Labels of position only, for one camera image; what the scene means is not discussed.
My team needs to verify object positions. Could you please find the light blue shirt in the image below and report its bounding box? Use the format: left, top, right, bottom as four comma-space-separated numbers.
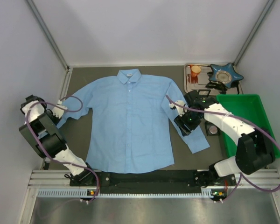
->
56, 68, 210, 174

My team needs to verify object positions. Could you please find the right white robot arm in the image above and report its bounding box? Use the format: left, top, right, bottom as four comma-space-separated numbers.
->
169, 91, 275, 187

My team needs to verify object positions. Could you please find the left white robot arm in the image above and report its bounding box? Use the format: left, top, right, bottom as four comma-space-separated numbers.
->
19, 95, 99, 186

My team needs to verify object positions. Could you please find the black box gold brooch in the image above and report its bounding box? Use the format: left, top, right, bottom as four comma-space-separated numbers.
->
198, 89, 211, 98

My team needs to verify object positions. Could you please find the metal tray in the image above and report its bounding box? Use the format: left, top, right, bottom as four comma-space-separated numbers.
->
184, 63, 242, 96

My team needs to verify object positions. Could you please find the orange cup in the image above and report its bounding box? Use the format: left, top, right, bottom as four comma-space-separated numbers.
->
191, 65, 201, 77

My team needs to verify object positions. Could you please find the blue star-shaped dish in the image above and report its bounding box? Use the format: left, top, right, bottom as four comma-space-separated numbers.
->
209, 63, 244, 89

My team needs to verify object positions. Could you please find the green plastic bin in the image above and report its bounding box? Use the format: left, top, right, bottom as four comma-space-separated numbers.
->
216, 94, 280, 159

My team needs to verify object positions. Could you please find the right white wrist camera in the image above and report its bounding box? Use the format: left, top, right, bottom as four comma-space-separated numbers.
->
169, 100, 188, 117

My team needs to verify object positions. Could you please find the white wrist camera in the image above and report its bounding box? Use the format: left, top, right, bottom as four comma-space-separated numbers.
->
169, 100, 188, 117
52, 100, 68, 119

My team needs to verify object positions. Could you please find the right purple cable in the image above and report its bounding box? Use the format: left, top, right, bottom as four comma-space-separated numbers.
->
165, 94, 280, 203

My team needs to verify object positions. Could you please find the purple cable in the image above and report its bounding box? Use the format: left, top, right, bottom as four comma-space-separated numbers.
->
165, 94, 280, 203
24, 95, 101, 203

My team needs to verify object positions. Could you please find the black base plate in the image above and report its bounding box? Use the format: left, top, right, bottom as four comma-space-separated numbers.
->
64, 170, 236, 194

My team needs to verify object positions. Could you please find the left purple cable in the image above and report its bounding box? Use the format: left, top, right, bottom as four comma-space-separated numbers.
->
24, 95, 101, 203

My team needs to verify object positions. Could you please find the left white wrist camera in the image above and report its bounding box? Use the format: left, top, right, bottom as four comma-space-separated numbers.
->
52, 100, 68, 119

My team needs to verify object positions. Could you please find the aluminium front rail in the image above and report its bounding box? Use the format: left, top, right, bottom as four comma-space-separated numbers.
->
28, 169, 280, 201

